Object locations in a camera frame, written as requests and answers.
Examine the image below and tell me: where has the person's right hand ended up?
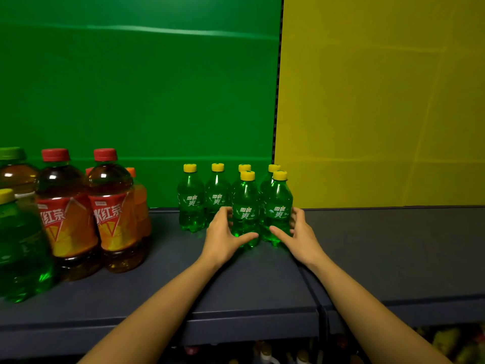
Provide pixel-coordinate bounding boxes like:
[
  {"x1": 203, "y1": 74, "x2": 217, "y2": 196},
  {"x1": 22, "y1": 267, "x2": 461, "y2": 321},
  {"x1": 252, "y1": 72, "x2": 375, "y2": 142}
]
[{"x1": 269, "y1": 207, "x2": 328, "y2": 271}]

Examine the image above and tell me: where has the person's left hand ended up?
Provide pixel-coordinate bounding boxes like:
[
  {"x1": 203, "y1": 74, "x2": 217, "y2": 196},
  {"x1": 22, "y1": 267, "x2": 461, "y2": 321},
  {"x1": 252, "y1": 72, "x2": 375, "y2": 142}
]
[{"x1": 200, "y1": 206, "x2": 260, "y2": 270}]

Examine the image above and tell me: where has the cluster of green soda bottles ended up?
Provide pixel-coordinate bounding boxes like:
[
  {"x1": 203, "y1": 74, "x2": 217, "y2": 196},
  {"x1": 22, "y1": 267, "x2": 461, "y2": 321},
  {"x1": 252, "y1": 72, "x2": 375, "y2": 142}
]
[{"x1": 177, "y1": 162, "x2": 282, "y2": 233}]

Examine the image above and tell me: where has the yellow-capped green soda bottle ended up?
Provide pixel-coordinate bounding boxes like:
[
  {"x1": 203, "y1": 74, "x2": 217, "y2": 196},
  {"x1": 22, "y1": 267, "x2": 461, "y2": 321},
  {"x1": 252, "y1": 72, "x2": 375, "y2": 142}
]
[
  {"x1": 0, "y1": 188, "x2": 56, "y2": 304},
  {"x1": 230, "y1": 170, "x2": 262, "y2": 249},
  {"x1": 260, "y1": 170, "x2": 295, "y2": 247}
]

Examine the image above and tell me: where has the red-capped amber tea bottle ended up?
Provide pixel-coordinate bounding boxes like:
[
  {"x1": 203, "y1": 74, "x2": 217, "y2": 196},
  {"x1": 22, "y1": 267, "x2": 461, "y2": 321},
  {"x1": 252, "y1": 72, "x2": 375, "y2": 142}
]
[
  {"x1": 35, "y1": 148, "x2": 102, "y2": 283},
  {"x1": 86, "y1": 148, "x2": 149, "y2": 274}
]

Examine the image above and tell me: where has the person's left forearm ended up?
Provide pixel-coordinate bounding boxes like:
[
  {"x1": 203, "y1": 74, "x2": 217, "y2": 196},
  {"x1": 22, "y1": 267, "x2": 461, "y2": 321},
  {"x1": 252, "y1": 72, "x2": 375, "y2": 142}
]
[{"x1": 77, "y1": 257, "x2": 228, "y2": 364}]

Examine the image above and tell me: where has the yellow backing board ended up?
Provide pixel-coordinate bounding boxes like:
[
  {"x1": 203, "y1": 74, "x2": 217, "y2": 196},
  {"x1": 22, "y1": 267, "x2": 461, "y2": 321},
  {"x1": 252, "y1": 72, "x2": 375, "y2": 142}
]
[{"x1": 273, "y1": 0, "x2": 485, "y2": 210}]

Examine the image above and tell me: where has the black perforated upright rail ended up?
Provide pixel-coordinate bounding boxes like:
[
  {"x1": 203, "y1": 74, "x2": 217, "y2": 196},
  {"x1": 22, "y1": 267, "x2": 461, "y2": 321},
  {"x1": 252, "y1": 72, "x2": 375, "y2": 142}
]
[{"x1": 271, "y1": 0, "x2": 285, "y2": 164}]

